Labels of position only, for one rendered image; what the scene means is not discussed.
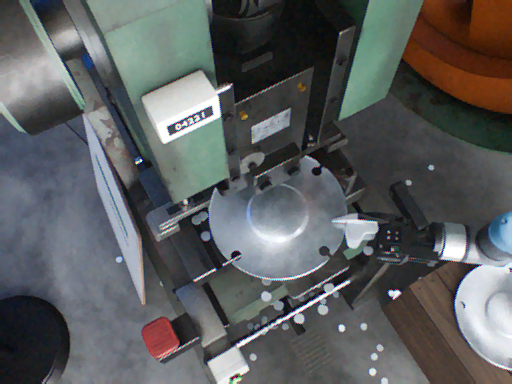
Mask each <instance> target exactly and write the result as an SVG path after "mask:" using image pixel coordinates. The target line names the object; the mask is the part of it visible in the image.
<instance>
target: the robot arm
mask: <svg viewBox="0 0 512 384"><path fill-rule="evenodd" d="M388 193H389V196H390V197H391V200H392V201H394V202H395V204H396V206H397V208H398V210H400V213H401V214H402V215H398V214H386V213H380V212H363V213H355V214H343V215H340V216H338V217H335V218H332V222H334V223H347V227H346V231H345V235H346V239H347V245H348V246H349V247H350V248H352V249H356V248H357V247H358V245H360V243H361V241H363V240H369V241H370V240H373V239H374V237H375V236H378V237H377V242H376V243H375V252H374V253H376V262H379V263H392V264H399V265H401V264H402V263H406V261H414V262H420V263H427V266H432V267H433V266H434V265H435V263H437V262H438V259H446V260H452V261H458V262H464V263H471V264H484V265H491V266H494V267H497V268H504V267H507V268H512V211H509V212H505V213H503V214H501V215H498V216H496V217H495V219H494V220H492V221H490V223H488V224H486V225H484V226H482V227H481V226H474V225H467V224H454V223H447V222H441V223H437V222H432V223H431V224H430V226H429V223H428V222H427V219H426V218H425V216H424V215H423V213H422V211H421V210H420V209H419V207H418V205H417V203H416V202H415V201H414V198H413V197H412V196H411V194H410V193H409V190H408V188H407V187H406V186H405V184H404V183H403V182H402V180H399V181H397V182H395V183H393V184H391V186H390V188H389V191H388ZM428 226H429V228H428ZM427 228H428V231H427ZM383 260H388V261H383ZM389 261H394V262H389Z"/></svg>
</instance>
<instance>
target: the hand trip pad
mask: <svg viewBox="0 0 512 384"><path fill-rule="evenodd" d="M141 335H142V338H143V339H144V341H145V344H146V347H147V348H148V350H149V353H150V355H151V356H153V357H154V358H161V357H162V356H165V355H167V354H168V353H170V352H172V351H174V350H175V349H176V348H177V347H178V346H179V338H178V337H177V335H176V332H175V330H174V329H173V326H172V325H171V321H170V320H168V318H167V317H165V316H161V317H158V318H157V319H156V320H153V321H151V322H149V324H147V325H145V326H144V327H143V328H142V330H141Z"/></svg>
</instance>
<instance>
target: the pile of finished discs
mask: <svg viewBox="0 0 512 384"><path fill-rule="evenodd" d="M454 307H455V319H456V322H457V325H458V327H459V329H460V332H461V334H462V336H463V337H464V338H465V340H467V341H468V342H467V343H468V344H469V345H470V347H471V348H472V349H473V350H474V351H475V352H476V353H477V354H479V355H480V356H481V357H482V358H484V359H485V360H487V361H488V362H489V363H491V364H494V365H497V366H498V367H501V368H503V369H512V268H507V267H504V268H497V267H494V266H491V265H484V264H483V265H482V266H479V267H477V268H475V269H473V271H471V272H470V273H468V275H467V276H466V277H464V279H463V281H462V282H461V283H460V284H459V287H458V289H457V291H456V294H455V305H454Z"/></svg>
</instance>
